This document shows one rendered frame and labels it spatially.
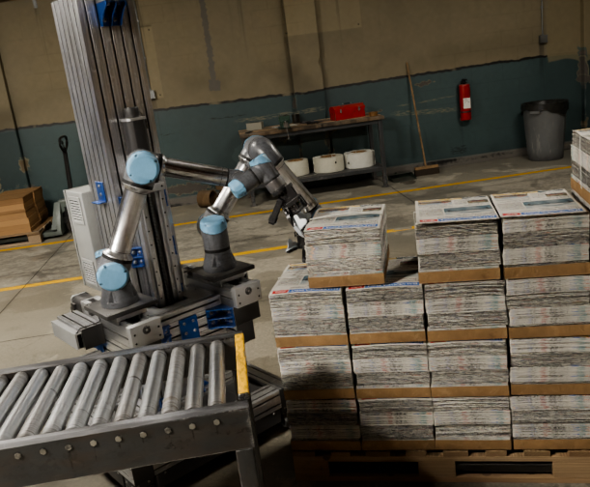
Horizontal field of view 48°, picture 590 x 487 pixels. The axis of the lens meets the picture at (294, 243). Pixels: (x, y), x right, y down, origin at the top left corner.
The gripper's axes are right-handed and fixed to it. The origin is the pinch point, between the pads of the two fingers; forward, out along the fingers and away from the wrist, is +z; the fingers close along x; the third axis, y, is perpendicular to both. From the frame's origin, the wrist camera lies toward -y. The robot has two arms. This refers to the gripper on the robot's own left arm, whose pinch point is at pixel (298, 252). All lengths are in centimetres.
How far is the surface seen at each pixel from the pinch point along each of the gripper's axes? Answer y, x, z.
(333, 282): 0.1, 23.3, 42.3
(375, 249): 11, 40, 40
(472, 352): -29, 72, 42
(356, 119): 4, -55, -548
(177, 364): -6, -17, 98
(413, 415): -56, 49, 42
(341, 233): 19, 28, 42
